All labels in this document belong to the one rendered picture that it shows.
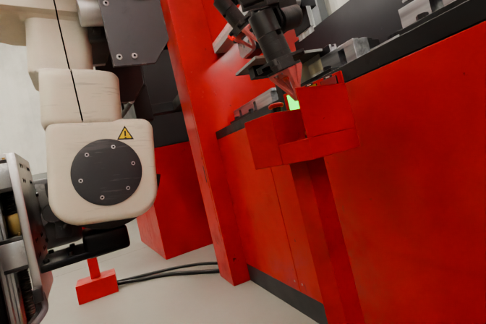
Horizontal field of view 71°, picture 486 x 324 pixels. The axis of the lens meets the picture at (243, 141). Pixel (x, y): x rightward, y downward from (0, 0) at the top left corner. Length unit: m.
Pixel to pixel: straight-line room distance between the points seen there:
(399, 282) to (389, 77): 0.53
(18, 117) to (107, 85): 7.42
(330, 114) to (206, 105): 1.32
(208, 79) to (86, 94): 1.51
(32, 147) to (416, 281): 7.45
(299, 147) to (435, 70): 0.31
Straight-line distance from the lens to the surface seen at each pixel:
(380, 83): 0.89
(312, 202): 0.80
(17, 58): 8.33
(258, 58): 1.12
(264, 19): 0.76
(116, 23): 0.62
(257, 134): 0.82
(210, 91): 2.04
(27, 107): 8.03
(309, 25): 1.32
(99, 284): 2.66
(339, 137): 0.77
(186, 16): 2.17
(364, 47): 1.14
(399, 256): 1.00
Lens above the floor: 0.70
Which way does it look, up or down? 2 degrees up
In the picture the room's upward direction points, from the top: 13 degrees counter-clockwise
